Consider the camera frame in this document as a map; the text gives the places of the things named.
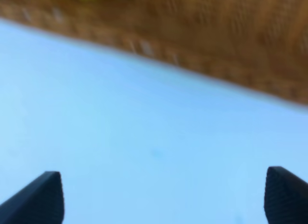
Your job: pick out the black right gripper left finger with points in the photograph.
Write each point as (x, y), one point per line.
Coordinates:
(40, 202)

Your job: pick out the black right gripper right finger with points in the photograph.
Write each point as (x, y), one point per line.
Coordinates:
(286, 197)

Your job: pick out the orange wicker basket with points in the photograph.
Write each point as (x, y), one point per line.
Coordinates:
(258, 44)

